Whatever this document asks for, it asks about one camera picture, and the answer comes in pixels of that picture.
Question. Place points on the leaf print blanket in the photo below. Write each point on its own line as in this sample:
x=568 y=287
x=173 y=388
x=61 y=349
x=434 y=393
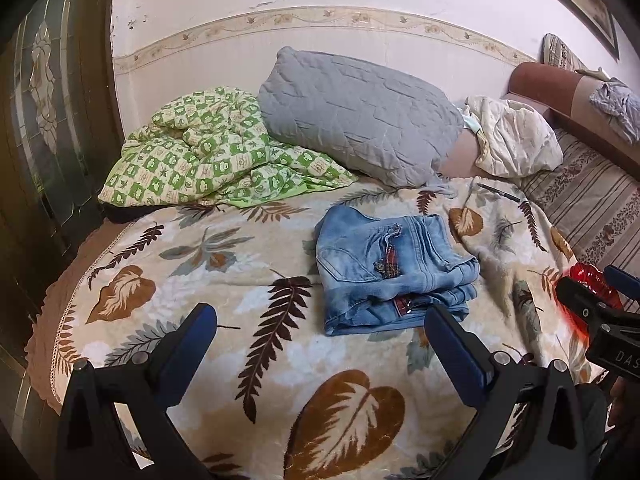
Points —
x=225 y=270

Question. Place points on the green checked quilt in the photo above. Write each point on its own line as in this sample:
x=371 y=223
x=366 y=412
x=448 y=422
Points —
x=200 y=150

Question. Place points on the pink bolster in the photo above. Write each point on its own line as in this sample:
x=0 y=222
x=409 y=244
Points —
x=462 y=155

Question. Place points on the wooden stained glass door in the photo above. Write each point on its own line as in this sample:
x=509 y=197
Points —
x=50 y=110

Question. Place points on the black pen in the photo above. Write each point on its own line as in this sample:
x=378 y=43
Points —
x=500 y=193

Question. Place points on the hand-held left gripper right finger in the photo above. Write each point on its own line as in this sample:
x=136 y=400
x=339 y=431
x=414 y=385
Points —
x=452 y=347

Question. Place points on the striped cushion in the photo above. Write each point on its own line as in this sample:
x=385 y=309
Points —
x=560 y=52

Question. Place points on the grey quilted pillow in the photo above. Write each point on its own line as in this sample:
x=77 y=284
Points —
x=350 y=110

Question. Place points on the striped sofa cover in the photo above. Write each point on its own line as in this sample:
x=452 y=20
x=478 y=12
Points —
x=585 y=195

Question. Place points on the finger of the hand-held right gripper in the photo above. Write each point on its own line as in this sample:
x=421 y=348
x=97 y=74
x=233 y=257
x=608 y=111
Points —
x=622 y=280
x=575 y=295

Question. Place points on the cream patterned cloth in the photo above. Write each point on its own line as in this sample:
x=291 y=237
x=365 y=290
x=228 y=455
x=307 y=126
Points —
x=515 y=135

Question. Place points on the crumpled grey cloth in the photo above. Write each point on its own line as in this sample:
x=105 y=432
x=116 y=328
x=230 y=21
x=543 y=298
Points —
x=617 y=100

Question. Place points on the brown sofa backrest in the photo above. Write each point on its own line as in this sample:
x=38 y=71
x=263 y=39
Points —
x=540 y=85

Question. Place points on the light blue cloth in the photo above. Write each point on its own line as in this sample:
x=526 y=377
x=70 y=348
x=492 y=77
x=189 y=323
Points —
x=472 y=122

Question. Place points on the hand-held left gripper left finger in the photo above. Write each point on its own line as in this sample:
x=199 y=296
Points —
x=197 y=330

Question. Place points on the framed wall picture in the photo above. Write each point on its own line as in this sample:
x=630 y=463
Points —
x=590 y=5

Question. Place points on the red glass bowl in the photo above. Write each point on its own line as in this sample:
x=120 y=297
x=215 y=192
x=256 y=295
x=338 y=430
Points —
x=587 y=274

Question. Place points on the blue denim pants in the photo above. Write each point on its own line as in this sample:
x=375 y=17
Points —
x=360 y=255

